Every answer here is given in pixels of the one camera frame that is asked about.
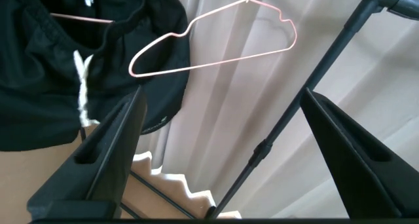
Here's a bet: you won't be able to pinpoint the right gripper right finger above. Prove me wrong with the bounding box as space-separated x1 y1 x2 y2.
299 88 419 219

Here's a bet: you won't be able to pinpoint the black shorts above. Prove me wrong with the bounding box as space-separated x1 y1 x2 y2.
0 0 191 152

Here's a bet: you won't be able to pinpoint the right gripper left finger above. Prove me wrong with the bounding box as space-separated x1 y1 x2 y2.
27 85 148 221

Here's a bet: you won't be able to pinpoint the pink clothes hanger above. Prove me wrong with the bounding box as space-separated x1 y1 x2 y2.
50 12 115 24
128 0 298 79

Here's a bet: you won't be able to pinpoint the beige curtain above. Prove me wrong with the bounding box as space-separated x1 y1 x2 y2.
134 0 419 218

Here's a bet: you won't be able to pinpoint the black clothes rack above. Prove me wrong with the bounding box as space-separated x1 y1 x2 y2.
80 0 419 219

